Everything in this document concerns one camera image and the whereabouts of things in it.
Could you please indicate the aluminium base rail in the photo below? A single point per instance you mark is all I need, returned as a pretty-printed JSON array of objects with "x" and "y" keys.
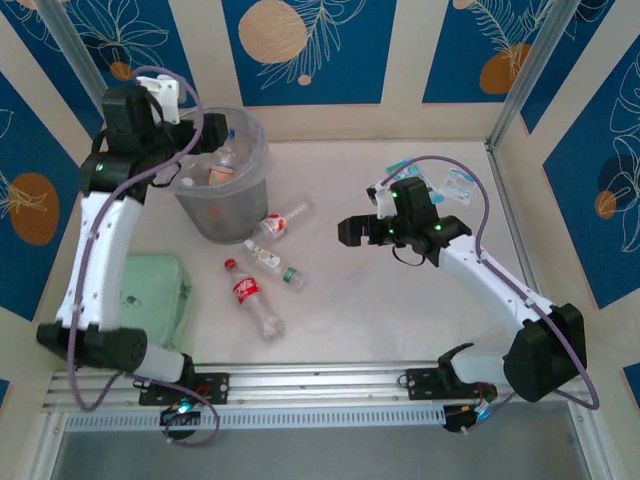
[{"x": 320, "y": 385}]

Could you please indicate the arm base controller board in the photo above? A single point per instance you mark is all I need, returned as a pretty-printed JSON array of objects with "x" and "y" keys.
[
  {"x": 465, "y": 419},
  {"x": 180, "y": 411}
]

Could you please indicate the small clear bottle green cap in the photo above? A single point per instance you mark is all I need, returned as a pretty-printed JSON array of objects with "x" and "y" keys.
[{"x": 267, "y": 260}]

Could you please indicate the translucent plastic bin liner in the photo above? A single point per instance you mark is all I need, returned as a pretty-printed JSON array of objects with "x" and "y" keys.
[{"x": 260, "y": 150}]

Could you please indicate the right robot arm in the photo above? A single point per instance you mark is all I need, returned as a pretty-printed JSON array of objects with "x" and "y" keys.
[{"x": 500, "y": 285}]

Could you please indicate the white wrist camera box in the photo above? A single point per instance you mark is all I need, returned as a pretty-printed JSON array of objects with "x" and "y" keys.
[
  {"x": 382, "y": 200},
  {"x": 162, "y": 97}
]

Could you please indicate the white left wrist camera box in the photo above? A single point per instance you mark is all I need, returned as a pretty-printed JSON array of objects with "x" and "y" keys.
[{"x": 162, "y": 97}]

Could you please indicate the white blue wet wipes packet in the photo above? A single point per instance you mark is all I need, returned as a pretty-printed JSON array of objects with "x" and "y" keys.
[{"x": 460, "y": 186}]

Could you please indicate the light green tray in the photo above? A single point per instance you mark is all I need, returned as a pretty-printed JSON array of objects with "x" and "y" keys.
[{"x": 155, "y": 300}]

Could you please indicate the grey metal mesh bin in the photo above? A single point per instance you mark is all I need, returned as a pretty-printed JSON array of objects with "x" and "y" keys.
[{"x": 225, "y": 220}]

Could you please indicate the Coca-Cola bottle red cap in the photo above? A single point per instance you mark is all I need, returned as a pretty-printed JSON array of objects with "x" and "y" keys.
[{"x": 247, "y": 292}]

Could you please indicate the aluminium frame post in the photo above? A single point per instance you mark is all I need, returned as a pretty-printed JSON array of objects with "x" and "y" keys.
[
  {"x": 530, "y": 65},
  {"x": 75, "y": 50}
]

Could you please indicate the aluminium side rail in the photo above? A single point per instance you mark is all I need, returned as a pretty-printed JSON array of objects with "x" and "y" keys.
[{"x": 505, "y": 200}]

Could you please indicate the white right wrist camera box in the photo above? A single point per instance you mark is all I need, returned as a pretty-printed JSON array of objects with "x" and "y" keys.
[{"x": 382, "y": 200}]

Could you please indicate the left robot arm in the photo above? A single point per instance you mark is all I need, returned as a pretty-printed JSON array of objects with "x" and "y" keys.
[{"x": 100, "y": 250}]

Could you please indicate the capless red white label bottle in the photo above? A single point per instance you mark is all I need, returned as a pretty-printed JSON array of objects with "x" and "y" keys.
[{"x": 274, "y": 225}]

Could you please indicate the teal wet wipes packet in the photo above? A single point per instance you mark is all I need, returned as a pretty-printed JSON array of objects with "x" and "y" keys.
[{"x": 407, "y": 174}]

